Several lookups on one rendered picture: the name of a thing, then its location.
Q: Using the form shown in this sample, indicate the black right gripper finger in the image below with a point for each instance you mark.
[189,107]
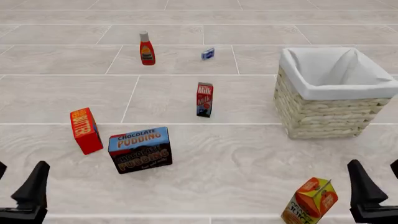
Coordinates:
[363,184]
[395,168]

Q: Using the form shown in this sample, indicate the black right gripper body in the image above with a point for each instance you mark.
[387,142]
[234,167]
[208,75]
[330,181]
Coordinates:
[376,213]

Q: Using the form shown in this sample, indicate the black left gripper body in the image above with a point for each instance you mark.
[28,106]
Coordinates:
[21,214]

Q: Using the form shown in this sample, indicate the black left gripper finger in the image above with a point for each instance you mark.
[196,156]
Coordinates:
[35,184]
[1,168]

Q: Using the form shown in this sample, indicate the woven basket with white liner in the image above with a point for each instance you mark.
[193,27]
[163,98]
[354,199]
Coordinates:
[332,93]

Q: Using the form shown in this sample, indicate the red and blue milk carton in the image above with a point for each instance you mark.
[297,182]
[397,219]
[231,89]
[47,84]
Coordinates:
[204,100]

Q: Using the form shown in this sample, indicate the orange juice carton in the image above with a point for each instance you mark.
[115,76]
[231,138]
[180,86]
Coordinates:
[311,203]

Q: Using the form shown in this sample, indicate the red butter box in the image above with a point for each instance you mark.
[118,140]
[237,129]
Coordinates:
[85,130]

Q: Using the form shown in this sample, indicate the chocolate pudding box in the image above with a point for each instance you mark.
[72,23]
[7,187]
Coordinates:
[140,150]

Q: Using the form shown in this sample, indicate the red ketchup bottle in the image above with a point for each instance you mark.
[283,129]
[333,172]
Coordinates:
[146,51]

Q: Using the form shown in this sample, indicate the small blue and white box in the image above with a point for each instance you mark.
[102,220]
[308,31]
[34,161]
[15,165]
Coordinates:
[207,54]

